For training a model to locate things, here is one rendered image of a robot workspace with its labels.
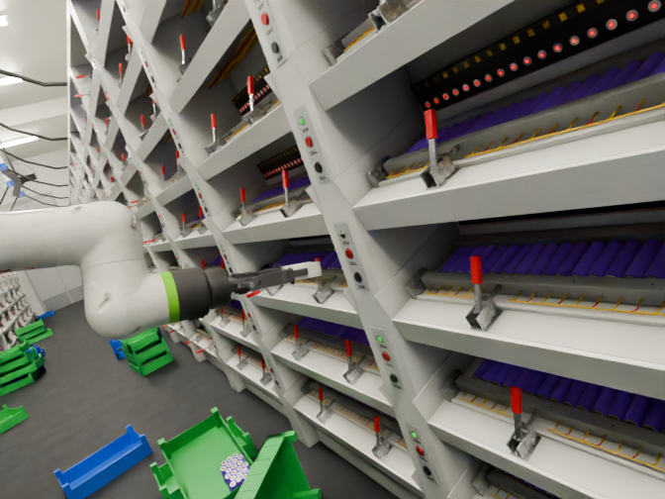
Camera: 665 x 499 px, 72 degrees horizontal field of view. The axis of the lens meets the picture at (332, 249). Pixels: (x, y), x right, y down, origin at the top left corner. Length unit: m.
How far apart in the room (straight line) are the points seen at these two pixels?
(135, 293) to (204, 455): 0.92
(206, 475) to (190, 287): 0.87
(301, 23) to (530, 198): 0.43
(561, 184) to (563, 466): 0.38
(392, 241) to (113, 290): 0.46
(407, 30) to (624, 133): 0.24
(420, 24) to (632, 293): 0.35
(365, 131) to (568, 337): 0.42
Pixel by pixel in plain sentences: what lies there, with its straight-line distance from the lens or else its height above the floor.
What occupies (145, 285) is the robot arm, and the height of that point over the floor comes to 0.72.
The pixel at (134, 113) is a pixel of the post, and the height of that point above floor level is 1.27.
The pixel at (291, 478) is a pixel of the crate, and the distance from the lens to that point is 1.37.
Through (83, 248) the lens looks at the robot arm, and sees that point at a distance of 0.82.
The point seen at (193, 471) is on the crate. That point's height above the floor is 0.07.
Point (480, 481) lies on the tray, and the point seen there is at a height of 0.20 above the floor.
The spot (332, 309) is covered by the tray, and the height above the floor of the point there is 0.54.
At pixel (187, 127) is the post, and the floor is 1.04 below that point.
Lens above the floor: 0.80
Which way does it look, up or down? 10 degrees down
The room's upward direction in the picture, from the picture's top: 20 degrees counter-clockwise
